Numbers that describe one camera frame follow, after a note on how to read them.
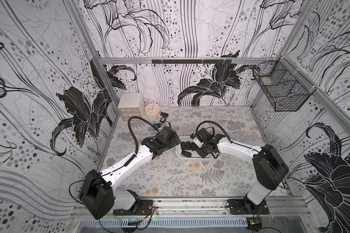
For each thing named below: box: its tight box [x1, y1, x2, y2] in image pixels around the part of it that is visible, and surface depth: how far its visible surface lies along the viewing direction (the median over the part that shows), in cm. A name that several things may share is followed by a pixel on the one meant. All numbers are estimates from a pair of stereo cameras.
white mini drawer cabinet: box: [117, 92, 145, 121], surface depth 107 cm
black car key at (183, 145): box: [180, 141, 186, 151], surface depth 96 cm
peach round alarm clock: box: [144, 102, 161, 117], surface depth 117 cm
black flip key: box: [185, 141, 192, 150], surface depth 95 cm
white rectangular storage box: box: [175, 135, 213, 160], surface depth 94 cm
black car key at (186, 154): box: [180, 150, 193, 158], surface depth 92 cm
